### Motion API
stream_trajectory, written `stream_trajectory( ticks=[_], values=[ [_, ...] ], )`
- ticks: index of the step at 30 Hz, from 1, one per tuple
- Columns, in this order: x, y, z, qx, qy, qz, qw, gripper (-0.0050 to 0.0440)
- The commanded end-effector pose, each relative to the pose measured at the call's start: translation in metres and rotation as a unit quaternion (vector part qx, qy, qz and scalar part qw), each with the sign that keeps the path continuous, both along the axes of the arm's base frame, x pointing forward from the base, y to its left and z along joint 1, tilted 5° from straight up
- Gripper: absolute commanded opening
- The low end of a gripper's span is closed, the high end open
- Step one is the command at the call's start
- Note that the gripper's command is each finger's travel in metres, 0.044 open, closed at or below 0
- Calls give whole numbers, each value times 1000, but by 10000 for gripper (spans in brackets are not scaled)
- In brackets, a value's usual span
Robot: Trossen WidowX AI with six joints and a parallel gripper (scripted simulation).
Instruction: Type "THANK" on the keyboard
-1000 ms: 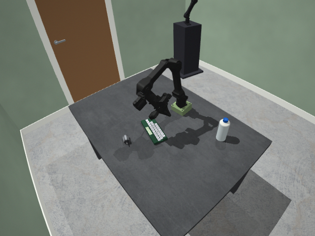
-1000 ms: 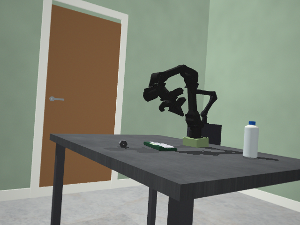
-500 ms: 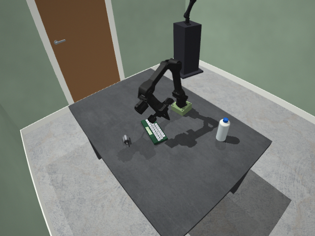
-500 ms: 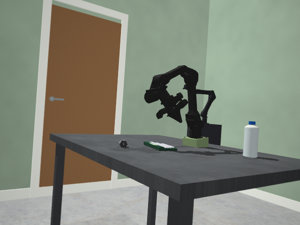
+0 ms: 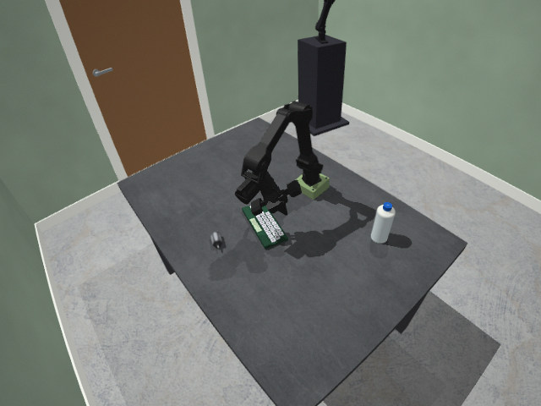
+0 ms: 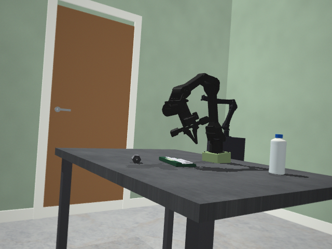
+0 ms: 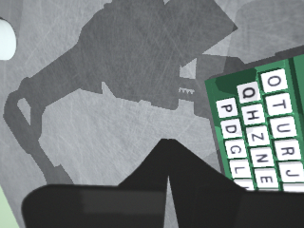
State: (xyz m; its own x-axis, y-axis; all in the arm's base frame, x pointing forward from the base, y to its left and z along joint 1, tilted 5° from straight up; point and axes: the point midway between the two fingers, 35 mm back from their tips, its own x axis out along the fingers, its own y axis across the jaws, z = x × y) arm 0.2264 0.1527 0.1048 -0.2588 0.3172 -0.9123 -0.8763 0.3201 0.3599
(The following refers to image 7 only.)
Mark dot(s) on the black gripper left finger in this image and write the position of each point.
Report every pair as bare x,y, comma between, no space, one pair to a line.
137,202

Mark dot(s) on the green keyboard case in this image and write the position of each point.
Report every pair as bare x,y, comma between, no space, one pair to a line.
258,115

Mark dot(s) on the white plastic bottle with blue cap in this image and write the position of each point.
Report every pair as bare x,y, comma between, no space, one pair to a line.
7,41

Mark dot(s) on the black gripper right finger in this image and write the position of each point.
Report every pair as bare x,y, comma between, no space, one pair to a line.
204,198

